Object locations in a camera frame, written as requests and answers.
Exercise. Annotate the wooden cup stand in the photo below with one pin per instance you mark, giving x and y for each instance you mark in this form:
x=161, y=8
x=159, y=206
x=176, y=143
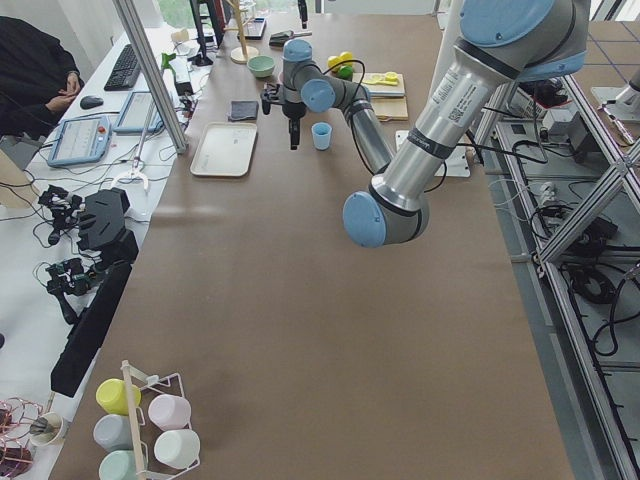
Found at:
x=245, y=52

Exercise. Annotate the yellow cup in rack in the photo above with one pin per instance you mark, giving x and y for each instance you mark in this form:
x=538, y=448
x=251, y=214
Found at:
x=111, y=397

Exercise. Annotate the grey folded cloth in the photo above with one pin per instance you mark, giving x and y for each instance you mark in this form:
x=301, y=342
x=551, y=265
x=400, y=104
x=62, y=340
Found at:
x=243, y=110

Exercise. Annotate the mint cup in rack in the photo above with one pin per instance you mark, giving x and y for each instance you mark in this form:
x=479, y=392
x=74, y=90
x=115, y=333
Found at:
x=118, y=465

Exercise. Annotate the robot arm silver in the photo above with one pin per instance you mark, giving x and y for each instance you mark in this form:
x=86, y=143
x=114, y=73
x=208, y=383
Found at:
x=304, y=87
x=499, y=42

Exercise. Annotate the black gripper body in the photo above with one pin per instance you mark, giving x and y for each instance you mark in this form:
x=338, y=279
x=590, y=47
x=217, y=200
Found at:
x=293, y=111

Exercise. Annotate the yellow lemon lower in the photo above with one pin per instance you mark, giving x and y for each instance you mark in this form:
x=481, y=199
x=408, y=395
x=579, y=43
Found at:
x=333, y=63

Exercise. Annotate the person in black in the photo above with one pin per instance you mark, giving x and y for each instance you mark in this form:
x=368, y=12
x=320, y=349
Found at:
x=39, y=79

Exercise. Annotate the teach pendant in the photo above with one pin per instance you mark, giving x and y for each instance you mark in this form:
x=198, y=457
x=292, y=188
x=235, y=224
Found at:
x=133, y=115
x=80, y=141

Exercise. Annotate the lemon half upper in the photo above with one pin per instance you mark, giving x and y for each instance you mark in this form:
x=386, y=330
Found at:
x=391, y=78

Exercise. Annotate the green bowl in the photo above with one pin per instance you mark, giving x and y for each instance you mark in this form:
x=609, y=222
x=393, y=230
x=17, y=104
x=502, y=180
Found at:
x=261, y=66

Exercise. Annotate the teach pendant near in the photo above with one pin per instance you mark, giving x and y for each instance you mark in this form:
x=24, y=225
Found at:
x=80, y=141

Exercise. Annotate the aluminium frame post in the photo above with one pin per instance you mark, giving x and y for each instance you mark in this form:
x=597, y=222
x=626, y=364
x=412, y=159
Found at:
x=136, y=33

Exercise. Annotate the green lime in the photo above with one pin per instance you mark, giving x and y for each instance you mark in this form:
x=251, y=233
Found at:
x=345, y=72

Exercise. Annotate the cream rabbit tray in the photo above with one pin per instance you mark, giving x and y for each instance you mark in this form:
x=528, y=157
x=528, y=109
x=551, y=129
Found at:
x=225, y=150

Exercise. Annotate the white cup rack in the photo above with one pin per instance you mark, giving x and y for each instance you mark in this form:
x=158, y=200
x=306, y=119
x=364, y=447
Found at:
x=140, y=390

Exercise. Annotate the teach pendant far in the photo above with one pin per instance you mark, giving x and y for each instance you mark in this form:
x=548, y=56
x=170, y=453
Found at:
x=133, y=115

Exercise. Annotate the black computer mouse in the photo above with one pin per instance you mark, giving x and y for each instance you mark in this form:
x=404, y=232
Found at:
x=90, y=102

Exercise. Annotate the black keyboard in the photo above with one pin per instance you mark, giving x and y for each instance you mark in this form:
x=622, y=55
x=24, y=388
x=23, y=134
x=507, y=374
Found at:
x=125, y=71

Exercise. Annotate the pink cup in rack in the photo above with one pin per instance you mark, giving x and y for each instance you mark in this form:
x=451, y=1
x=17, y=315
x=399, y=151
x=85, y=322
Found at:
x=169, y=412

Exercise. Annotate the black gripper part on desk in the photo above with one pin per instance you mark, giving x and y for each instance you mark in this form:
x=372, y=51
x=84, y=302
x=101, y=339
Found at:
x=102, y=228

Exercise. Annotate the light blue cup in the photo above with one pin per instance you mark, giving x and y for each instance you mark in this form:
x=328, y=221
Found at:
x=321, y=135

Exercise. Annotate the white cup in rack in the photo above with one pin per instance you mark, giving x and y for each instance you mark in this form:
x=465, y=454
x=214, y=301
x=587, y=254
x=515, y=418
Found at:
x=177, y=449

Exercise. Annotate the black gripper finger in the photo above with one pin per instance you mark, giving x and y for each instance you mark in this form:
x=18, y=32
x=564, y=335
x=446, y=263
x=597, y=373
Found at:
x=294, y=133

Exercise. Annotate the grey cup in rack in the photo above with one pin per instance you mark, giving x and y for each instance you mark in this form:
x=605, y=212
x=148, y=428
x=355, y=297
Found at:
x=112, y=432

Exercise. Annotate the wooden cutting board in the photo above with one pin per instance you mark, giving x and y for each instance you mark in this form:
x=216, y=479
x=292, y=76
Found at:
x=388, y=101

